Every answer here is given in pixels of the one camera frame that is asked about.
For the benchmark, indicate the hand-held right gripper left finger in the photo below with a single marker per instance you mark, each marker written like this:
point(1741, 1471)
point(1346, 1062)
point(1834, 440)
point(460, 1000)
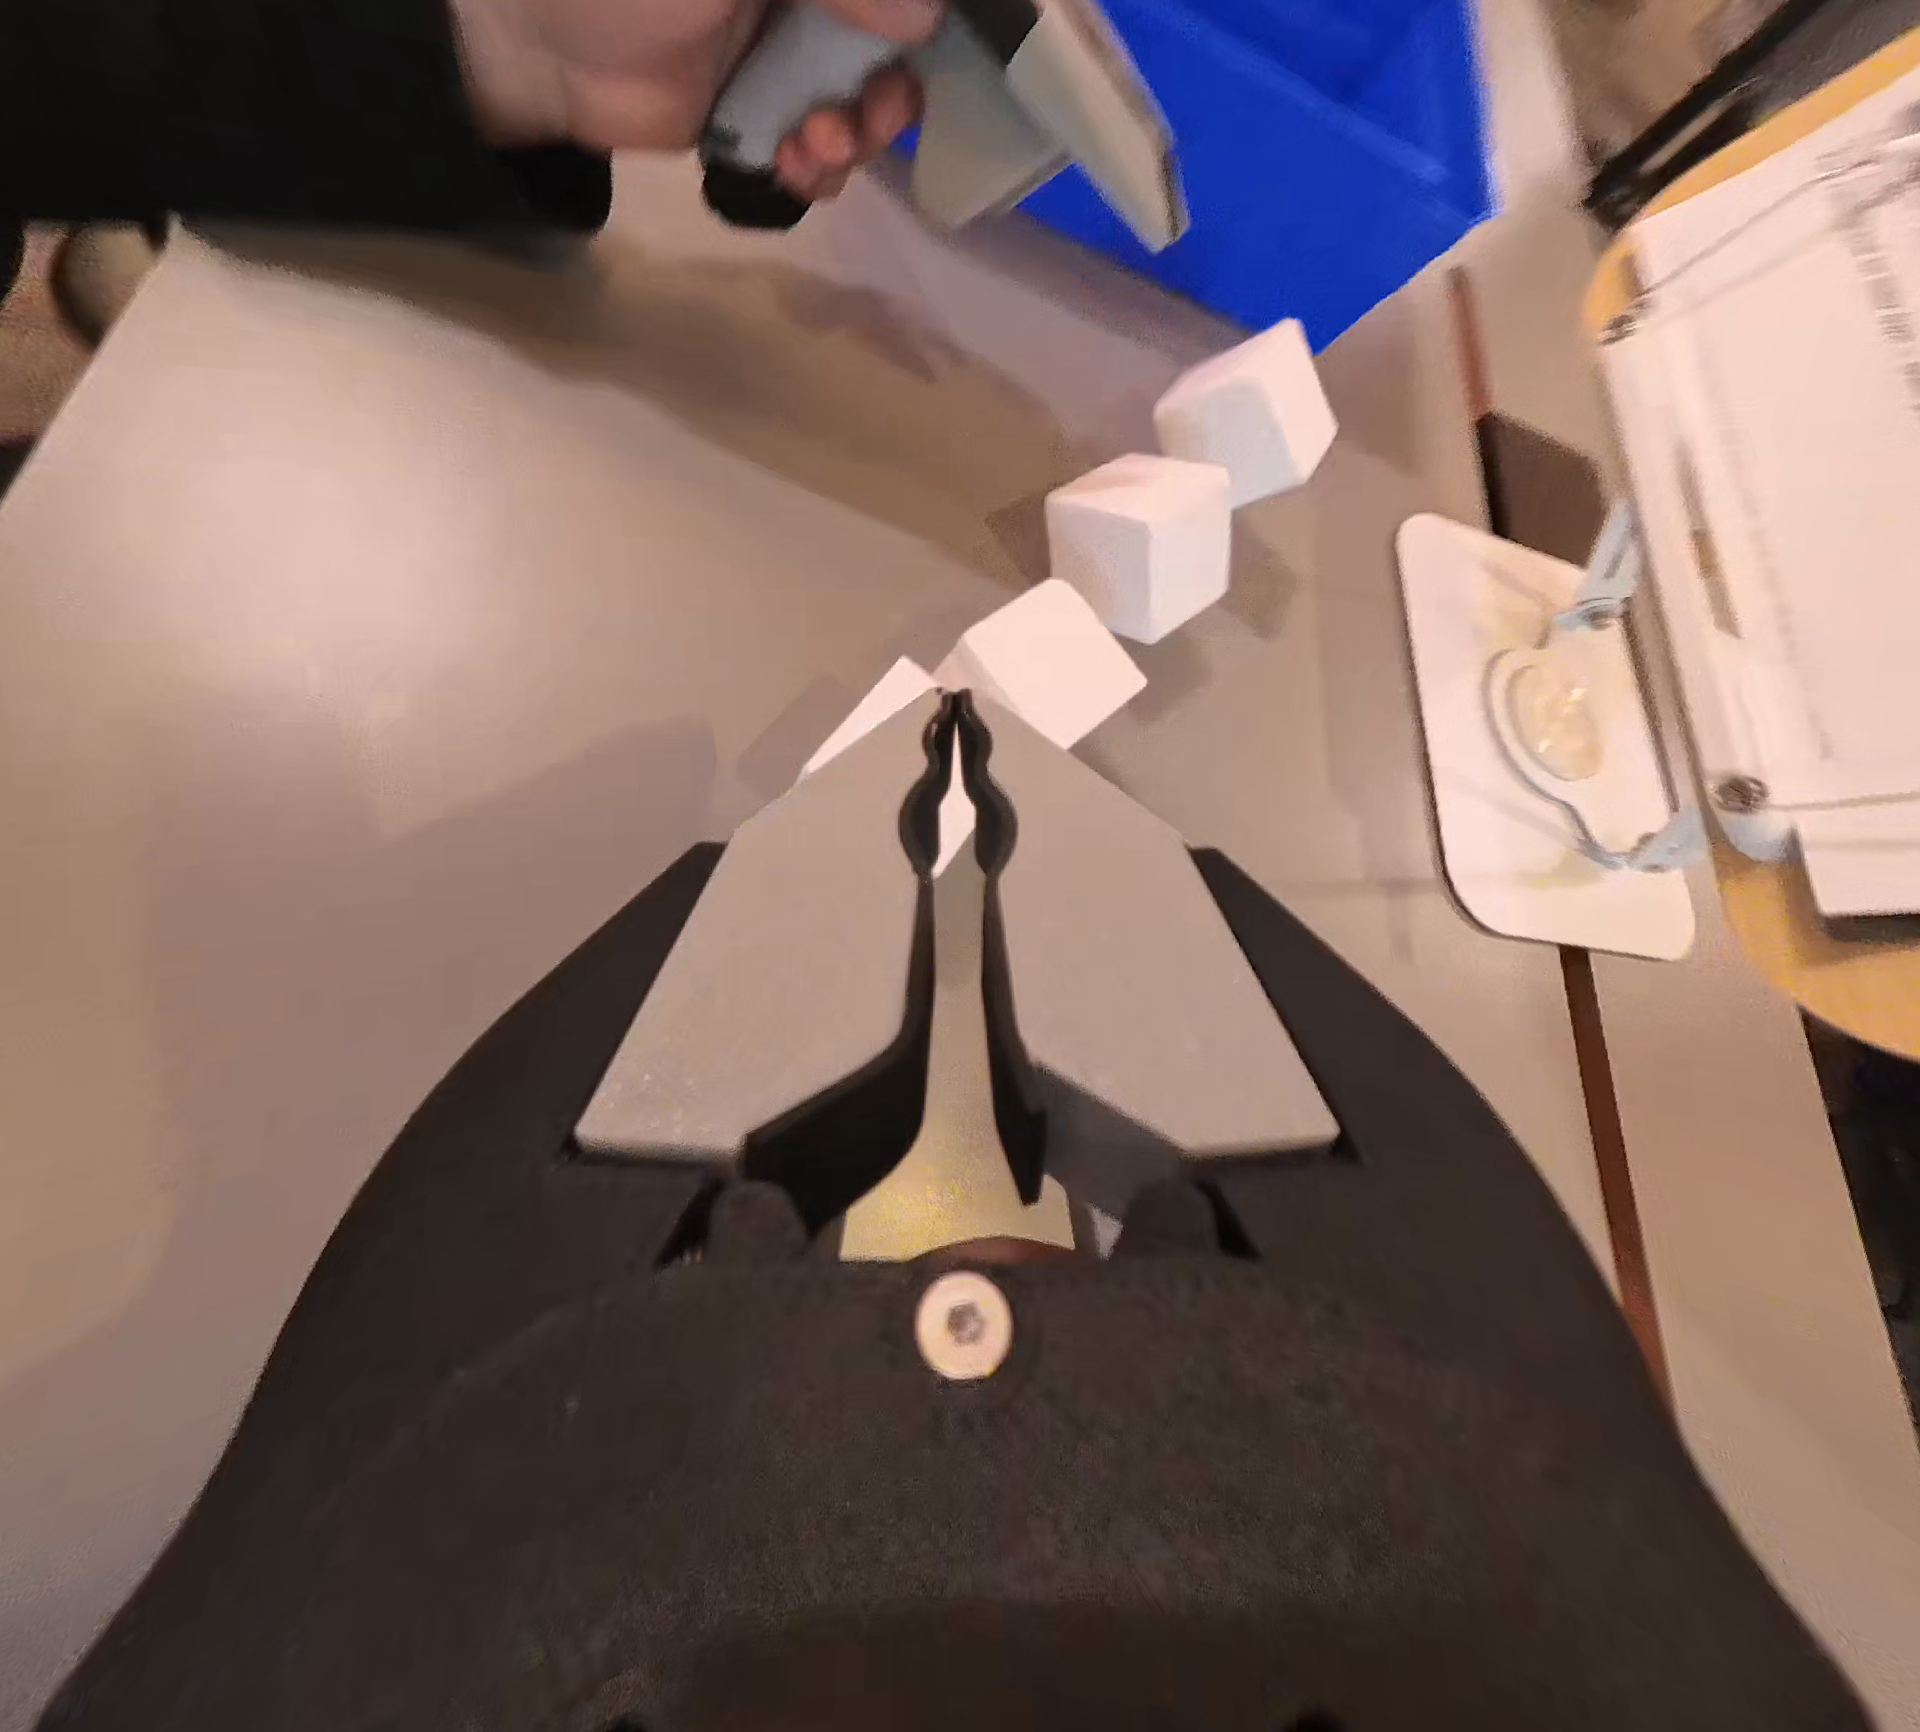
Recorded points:
point(765, 997)

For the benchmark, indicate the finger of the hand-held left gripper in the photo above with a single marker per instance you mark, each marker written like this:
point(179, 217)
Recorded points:
point(1081, 97)

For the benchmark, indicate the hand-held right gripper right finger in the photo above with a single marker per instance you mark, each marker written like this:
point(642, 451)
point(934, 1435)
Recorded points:
point(1154, 997)

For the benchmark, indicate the white hard foam cube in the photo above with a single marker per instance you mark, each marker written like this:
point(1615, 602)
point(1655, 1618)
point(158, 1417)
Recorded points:
point(1244, 421)
point(1051, 667)
point(1125, 546)
point(878, 712)

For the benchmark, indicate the person's left forearm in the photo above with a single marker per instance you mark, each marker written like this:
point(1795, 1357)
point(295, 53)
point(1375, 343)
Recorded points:
point(224, 7)

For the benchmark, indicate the large blue plastic bin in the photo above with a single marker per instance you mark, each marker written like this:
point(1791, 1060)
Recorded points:
point(1275, 112)

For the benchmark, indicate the printed instruction sheet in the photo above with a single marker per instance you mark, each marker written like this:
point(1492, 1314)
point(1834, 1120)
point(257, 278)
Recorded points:
point(1770, 486)

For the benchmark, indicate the black chair armrest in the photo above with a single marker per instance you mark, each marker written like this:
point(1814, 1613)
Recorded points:
point(104, 277)

